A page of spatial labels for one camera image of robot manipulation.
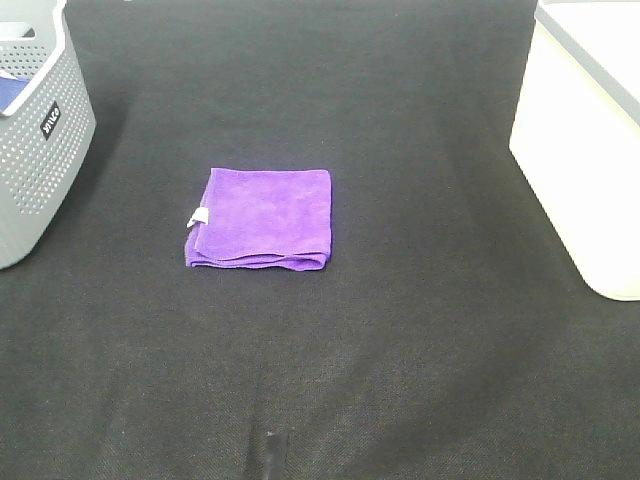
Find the blue cloth in basket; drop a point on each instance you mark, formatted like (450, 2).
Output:
(14, 92)

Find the purple towel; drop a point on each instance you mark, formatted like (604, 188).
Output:
(261, 219)

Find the white bin with grey rim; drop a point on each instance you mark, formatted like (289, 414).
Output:
(575, 135)

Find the grey perforated laundry basket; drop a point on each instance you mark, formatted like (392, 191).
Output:
(44, 143)

